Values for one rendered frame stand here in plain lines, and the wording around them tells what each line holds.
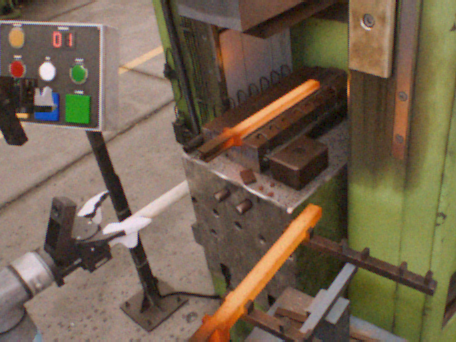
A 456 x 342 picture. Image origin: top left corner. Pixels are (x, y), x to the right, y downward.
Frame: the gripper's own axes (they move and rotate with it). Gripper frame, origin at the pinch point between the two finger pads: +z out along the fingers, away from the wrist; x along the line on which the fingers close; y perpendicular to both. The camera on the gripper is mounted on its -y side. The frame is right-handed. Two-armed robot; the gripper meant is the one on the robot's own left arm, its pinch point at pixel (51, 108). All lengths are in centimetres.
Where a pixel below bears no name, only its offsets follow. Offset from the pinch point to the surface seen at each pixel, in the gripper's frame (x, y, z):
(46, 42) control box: 10.5, 17.1, 10.4
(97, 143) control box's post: 8.1, -11.2, 29.8
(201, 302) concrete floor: -9, -78, 76
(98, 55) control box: -5.9, 14.4, 10.4
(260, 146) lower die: -54, -5, 6
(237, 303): -63, -29, -29
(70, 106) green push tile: 2.1, 0.5, 9.7
